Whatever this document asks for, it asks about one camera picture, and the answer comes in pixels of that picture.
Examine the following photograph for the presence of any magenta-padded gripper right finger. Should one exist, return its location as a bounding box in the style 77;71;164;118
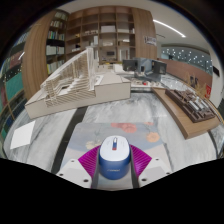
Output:
126;143;173;189

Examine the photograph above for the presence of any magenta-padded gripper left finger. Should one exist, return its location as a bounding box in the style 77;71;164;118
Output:
55;144;101;190

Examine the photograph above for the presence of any white and blue computer mouse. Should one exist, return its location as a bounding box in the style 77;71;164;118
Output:
98;135;132;181

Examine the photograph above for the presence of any floral grey mouse pad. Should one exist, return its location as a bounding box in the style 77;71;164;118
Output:
60;122;172;174

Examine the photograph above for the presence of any wooden model base board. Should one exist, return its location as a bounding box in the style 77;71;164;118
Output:
151;86;222;140

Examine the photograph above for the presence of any dark brown architectural model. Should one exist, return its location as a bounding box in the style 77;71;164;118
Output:
165;88;217;124

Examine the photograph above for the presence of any beige architectural model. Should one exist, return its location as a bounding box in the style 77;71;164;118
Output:
24;46;132;120

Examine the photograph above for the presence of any red sign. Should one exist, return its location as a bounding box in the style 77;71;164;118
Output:
204;83;212;100

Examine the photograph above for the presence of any grey architectural model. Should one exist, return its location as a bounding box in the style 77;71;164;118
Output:
122;57;168;81

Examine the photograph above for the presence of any dark bookshelf with colourful books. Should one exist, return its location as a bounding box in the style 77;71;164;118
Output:
0;31;31;158

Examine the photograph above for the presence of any bookshelf with pale books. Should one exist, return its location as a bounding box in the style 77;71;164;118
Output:
45;10;68;76

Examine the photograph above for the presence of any long ceiling light strip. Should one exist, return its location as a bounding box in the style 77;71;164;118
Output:
152;19;187;38

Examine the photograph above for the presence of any wooden wall shelf unit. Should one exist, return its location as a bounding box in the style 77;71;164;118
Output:
64;5;158;66

